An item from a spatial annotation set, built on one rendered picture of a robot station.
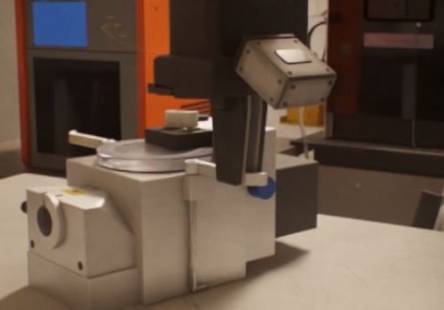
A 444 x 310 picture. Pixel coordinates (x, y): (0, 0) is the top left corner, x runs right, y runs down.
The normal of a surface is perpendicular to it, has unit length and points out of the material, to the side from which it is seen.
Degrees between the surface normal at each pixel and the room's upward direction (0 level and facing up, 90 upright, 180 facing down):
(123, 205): 90
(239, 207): 90
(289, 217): 90
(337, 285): 0
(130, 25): 90
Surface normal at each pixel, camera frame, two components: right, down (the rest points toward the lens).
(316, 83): 0.56, 0.61
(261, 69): -0.77, 0.12
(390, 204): -0.51, 0.16
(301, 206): 0.65, 0.15
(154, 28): 0.86, 0.09
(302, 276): 0.00, -0.98
